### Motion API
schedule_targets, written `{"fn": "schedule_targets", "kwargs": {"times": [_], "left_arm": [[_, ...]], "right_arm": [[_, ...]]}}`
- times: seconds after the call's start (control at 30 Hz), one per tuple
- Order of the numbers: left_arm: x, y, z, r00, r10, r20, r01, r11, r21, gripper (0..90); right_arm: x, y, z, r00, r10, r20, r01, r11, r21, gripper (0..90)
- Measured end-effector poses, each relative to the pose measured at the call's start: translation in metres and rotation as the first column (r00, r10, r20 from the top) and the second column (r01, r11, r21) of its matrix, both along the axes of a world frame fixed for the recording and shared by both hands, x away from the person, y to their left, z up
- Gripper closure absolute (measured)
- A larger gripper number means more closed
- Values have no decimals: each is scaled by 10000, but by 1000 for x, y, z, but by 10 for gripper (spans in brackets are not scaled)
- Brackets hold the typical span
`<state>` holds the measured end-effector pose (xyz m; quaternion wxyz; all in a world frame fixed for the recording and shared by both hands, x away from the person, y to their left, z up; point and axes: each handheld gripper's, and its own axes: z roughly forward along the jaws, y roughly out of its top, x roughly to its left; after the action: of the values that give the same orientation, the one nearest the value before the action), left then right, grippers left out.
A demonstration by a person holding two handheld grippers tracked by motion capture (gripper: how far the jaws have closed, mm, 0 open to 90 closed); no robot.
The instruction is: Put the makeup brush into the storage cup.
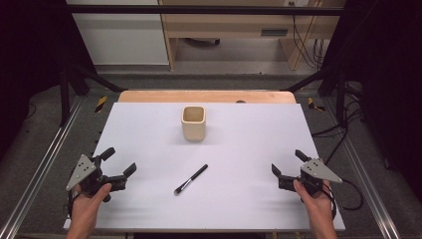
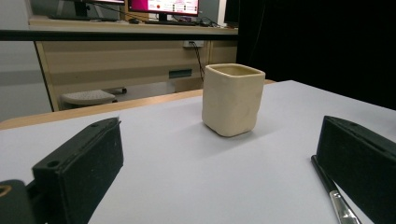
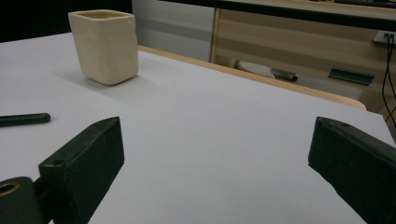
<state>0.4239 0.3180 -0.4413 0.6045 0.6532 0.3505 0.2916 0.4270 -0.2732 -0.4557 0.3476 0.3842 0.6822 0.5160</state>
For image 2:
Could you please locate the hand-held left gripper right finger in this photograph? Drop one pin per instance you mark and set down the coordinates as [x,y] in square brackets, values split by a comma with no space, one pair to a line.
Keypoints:
[358,161]

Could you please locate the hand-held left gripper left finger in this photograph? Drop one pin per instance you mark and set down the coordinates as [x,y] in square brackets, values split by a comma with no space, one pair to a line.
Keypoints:
[81,168]

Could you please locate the cream square ceramic cup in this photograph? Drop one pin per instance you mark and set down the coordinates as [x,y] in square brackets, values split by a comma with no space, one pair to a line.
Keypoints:
[230,102]

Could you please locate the white cabinet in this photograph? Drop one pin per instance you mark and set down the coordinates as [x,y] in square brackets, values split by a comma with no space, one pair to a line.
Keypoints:
[18,77]

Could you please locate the wooden desk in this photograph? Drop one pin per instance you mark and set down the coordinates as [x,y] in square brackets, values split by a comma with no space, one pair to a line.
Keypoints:
[124,62]

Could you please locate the black curtain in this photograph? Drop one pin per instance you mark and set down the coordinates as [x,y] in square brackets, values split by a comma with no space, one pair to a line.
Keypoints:
[317,43]

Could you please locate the black computer mouse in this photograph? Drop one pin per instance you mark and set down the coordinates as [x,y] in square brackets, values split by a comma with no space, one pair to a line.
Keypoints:
[134,21]

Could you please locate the dark monitor with stand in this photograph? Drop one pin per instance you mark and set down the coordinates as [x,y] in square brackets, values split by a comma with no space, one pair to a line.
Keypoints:
[82,7]

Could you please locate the white power outlet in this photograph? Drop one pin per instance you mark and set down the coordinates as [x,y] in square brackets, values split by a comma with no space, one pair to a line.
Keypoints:
[193,44]

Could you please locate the black keyboard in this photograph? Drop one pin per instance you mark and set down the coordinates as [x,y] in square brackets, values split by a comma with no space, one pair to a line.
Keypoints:
[169,22]

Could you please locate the monitor with pink screen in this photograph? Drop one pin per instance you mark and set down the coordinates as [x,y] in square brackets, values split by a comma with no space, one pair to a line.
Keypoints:
[165,6]

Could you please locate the black horizontal frame bar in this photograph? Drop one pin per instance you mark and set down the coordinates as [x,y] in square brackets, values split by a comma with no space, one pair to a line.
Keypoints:
[93,35]

